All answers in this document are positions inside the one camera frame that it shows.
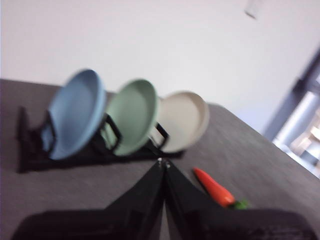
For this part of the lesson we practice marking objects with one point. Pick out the orange carrot with green leaves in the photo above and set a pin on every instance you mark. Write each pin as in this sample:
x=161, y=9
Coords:
x=215, y=188

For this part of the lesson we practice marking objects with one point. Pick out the black plate rack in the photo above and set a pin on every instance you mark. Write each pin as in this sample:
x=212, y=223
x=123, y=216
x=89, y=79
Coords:
x=50, y=163

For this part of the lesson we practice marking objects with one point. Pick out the cream plate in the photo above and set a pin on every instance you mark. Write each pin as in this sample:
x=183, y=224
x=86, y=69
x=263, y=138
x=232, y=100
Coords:
x=180, y=120

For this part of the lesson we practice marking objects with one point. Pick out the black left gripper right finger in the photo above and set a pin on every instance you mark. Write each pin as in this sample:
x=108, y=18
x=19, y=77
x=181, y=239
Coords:
x=200, y=220

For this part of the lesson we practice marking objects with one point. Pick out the blue plate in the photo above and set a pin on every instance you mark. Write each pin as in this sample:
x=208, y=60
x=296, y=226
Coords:
x=75, y=112

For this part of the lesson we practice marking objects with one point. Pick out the green plate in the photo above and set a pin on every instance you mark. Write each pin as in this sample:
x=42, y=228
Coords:
x=130, y=115

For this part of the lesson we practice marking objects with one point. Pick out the grey window frame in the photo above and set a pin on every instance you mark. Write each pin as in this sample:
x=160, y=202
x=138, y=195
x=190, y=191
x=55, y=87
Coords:
x=291, y=100

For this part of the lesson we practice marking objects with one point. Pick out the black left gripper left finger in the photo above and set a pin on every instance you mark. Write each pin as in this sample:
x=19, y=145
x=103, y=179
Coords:
x=130, y=215

